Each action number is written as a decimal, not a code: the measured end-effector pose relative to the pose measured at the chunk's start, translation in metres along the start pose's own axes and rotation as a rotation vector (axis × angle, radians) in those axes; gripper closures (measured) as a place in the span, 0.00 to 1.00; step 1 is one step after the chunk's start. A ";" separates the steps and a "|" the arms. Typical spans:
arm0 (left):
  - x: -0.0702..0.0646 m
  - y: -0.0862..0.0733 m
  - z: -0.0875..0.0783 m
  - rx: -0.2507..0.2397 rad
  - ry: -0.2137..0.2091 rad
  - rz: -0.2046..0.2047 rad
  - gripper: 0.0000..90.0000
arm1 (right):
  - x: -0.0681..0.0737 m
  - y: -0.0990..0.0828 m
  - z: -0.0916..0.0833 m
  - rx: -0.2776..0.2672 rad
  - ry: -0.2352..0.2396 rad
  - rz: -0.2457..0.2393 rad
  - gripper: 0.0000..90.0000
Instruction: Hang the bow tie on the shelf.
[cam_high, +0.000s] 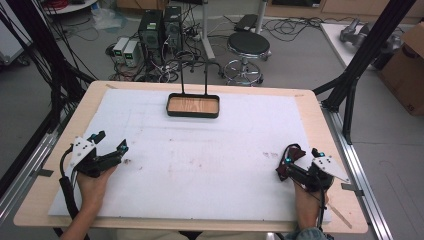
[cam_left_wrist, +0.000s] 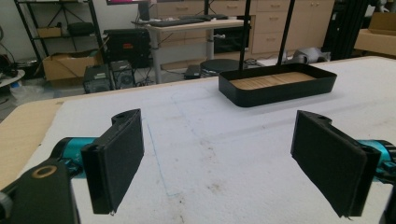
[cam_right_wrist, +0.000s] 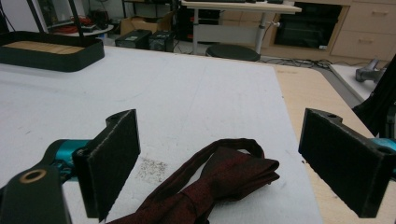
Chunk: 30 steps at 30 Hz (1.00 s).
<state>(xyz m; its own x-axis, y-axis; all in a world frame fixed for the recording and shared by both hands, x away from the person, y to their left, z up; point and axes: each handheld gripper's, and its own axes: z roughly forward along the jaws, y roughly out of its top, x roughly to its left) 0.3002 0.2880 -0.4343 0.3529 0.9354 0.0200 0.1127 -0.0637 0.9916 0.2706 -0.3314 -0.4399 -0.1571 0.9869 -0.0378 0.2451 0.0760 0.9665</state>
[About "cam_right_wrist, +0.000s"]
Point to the white side board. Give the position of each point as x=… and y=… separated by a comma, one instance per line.
x=351, y=79

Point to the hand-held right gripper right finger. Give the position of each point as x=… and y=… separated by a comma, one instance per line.
x=342, y=161

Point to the white height-adjustable desk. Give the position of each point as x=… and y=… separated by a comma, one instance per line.
x=243, y=6

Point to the black built-in appliance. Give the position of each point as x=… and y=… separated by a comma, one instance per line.
x=308, y=28

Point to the black round stool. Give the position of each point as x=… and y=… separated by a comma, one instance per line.
x=233, y=52

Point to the dark red necktie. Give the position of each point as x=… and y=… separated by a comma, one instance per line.
x=230, y=174

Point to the dark cloth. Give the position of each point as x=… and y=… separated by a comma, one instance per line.
x=381, y=102

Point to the black equipment box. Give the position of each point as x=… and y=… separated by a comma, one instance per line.
x=162, y=40
x=133, y=39

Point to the cardboard box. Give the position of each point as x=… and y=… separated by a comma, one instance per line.
x=140, y=24

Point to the white table mat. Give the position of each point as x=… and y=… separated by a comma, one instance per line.
x=186, y=99

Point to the grey hand tool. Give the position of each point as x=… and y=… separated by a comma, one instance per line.
x=369, y=73

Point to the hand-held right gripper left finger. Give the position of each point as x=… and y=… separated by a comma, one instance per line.
x=107, y=161

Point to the black tray with wooden bottom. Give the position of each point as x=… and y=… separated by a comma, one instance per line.
x=53, y=59

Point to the wooden drawer cabinet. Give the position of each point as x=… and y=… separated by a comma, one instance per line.
x=367, y=31

